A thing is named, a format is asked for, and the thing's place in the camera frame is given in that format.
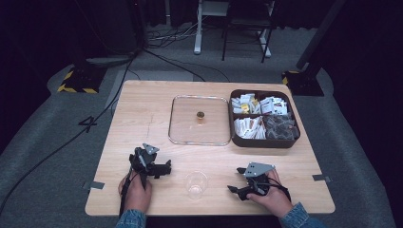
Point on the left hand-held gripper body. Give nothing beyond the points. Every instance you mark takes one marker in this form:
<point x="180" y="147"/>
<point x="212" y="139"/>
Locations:
<point x="142" y="160"/>

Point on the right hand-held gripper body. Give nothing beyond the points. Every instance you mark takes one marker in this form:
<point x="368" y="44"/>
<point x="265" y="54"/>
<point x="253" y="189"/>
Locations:
<point x="258" y="171"/>

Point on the person's right hand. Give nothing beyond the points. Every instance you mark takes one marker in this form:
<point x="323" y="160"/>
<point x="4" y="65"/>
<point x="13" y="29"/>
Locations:
<point x="275" y="199"/>

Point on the person's left hand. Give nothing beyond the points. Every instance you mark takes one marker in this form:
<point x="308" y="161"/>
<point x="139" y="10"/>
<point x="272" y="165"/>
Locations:
<point x="134" y="196"/>

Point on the brown compartment box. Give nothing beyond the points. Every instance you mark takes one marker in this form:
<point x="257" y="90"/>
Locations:
<point x="263" y="144"/>

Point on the clear plastic cup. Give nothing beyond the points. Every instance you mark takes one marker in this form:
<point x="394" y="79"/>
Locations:
<point x="195" y="185"/>

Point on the pile of white stick sachets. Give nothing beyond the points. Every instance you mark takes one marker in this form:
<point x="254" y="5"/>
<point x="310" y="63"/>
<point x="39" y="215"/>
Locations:
<point x="250" y="128"/>

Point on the pile of dark tea bags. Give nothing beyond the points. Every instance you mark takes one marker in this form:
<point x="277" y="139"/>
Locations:
<point x="280" y="127"/>

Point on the square glass lid with knob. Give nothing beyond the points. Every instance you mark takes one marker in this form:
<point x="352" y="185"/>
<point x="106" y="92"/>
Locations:
<point x="199" y="129"/>

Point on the grey tape strip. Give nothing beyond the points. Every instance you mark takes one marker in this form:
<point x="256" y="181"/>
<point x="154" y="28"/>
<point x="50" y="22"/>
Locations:
<point x="94" y="185"/>
<point x="321" y="178"/>

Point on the pile of white yellow packets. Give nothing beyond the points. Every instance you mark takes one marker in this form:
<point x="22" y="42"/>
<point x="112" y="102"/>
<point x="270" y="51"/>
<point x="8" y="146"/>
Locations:
<point x="244" y="104"/>

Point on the pile of white brown packets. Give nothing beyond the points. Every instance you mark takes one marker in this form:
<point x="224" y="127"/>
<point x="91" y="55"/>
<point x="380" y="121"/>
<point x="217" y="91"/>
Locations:
<point x="274" y="105"/>

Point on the striped stand base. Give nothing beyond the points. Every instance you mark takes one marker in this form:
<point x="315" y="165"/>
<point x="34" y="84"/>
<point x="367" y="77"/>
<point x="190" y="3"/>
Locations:
<point x="80" y="80"/>
<point x="301" y="84"/>

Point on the white desk leg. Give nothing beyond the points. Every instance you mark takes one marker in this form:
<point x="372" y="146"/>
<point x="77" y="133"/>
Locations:
<point x="198" y="31"/>

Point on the slanted black stand pole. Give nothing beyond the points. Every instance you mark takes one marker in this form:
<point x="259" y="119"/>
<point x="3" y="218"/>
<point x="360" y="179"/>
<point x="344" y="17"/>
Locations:
<point x="320" y="31"/>

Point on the black metal chair frame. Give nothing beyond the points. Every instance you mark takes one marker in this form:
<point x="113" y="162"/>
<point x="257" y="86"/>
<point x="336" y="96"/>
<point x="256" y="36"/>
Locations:
<point x="245" y="25"/>

